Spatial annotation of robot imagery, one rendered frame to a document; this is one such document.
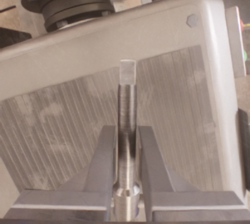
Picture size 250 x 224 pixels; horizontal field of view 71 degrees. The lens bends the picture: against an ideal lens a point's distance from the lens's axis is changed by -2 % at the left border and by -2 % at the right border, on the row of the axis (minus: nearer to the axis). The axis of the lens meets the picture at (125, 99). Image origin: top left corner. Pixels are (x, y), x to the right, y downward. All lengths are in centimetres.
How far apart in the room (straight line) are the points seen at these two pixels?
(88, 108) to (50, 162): 11
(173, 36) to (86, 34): 12
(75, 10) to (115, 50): 20
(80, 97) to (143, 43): 12
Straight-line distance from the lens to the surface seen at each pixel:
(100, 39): 26
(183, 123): 28
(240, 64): 38
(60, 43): 27
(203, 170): 34
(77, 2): 44
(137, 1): 75
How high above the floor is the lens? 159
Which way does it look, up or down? 76 degrees down
